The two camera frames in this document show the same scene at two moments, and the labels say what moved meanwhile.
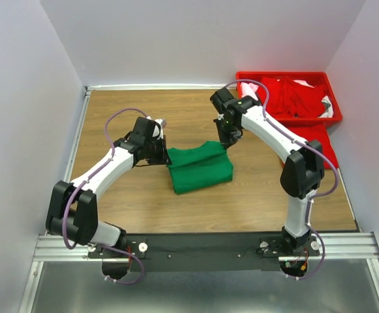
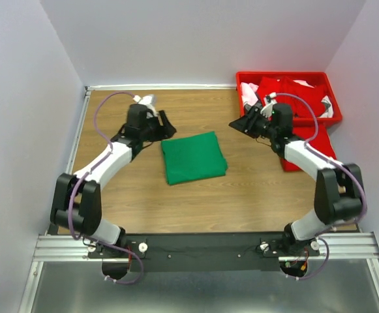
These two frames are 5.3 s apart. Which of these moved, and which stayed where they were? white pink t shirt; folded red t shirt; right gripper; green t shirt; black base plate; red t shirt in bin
Moved: right gripper; green t shirt
Stayed: white pink t shirt; red t shirt in bin; black base plate; folded red t shirt
